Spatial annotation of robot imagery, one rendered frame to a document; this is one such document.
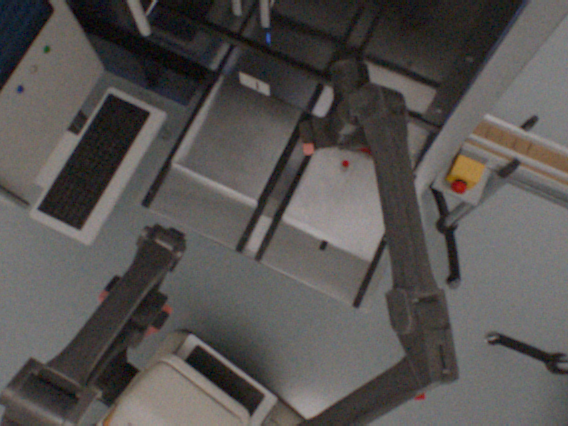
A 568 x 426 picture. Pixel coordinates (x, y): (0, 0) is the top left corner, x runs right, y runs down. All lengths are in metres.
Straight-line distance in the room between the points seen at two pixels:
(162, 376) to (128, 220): 1.54
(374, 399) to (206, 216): 0.79
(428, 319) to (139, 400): 0.51
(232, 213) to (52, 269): 1.19
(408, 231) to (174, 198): 0.85
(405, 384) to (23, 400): 0.55
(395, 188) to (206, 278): 1.60
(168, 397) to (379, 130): 0.59
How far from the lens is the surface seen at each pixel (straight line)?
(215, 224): 1.65
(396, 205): 1.02
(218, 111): 1.75
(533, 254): 2.72
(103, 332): 0.99
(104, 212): 1.80
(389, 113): 1.06
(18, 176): 1.81
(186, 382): 1.16
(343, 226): 1.65
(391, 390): 1.03
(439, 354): 0.99
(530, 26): 1.04
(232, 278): 2.51
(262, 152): 1.70
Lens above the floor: 2.48
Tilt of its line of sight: 75 degrees down
